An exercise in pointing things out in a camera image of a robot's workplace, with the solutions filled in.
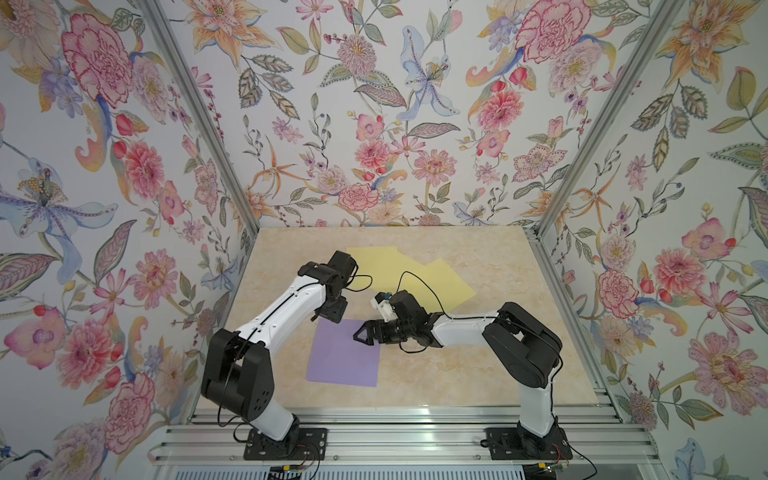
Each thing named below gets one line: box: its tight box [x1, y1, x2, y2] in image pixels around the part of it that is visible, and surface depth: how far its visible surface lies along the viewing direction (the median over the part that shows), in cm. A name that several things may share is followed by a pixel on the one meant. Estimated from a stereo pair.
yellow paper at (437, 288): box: [398, 259, 476, 313], surface depth 106 cm
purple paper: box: [306, 318, 381, 388], surface depth 89 cm
